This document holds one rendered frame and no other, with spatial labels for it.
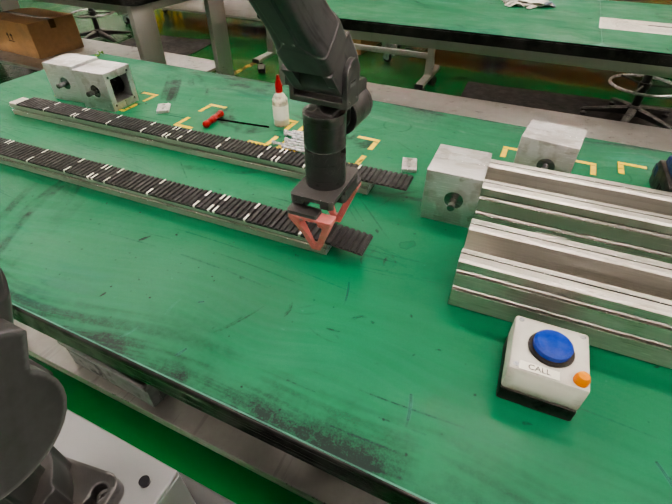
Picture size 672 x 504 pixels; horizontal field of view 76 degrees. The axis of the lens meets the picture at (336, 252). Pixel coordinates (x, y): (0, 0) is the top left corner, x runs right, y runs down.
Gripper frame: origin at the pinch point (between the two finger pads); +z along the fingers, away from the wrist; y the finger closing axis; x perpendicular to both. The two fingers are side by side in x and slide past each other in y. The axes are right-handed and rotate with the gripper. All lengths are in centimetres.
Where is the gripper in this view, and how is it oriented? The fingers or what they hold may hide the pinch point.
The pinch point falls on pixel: (326, 230)
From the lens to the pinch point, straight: 67.8
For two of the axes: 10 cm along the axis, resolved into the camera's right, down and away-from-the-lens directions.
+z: 0.0, 7.6, 6.5
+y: 3.9, -6.0, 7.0
